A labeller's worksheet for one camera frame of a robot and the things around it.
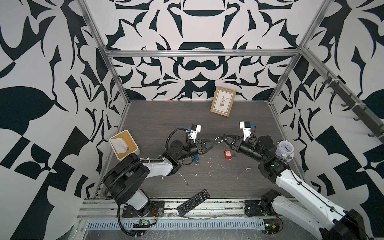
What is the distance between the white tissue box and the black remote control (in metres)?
0.40

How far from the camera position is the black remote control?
0.74 metres

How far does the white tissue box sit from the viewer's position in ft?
2.93
